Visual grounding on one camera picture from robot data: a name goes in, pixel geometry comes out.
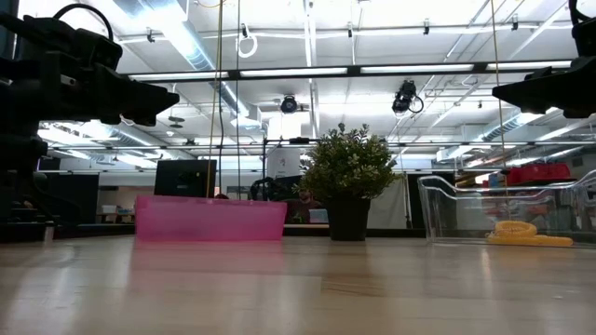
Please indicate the artificial plant in black pot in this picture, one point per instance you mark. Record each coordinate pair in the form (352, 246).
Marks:
(347, 167)

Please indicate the red storage bins on shelf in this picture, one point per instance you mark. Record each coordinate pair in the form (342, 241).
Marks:
(540, 173)

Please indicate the dark background monitor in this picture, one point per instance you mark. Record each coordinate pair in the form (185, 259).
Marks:
(186, 179)

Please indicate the black overhead camera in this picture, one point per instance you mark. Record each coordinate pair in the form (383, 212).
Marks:
(405, 97)

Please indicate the LED light strip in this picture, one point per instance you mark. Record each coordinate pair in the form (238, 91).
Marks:
(293, 72)
(416, 69)
(528, 65)
(177, 75)

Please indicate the black ceiling camera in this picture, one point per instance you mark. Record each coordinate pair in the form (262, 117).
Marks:
(288, 104)

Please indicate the clear plastic bin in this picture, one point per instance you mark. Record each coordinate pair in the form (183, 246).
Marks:
(465, 209)

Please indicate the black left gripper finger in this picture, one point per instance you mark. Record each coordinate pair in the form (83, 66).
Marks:
(109, 93)
(153, 104)

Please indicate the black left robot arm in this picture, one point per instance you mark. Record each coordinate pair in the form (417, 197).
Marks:
(23, 186)

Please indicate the red translucent plastic bin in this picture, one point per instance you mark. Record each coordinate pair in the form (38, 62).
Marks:
(209, 218)

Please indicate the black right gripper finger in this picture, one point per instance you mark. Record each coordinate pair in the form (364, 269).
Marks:
(549, 95)
(559, 70)

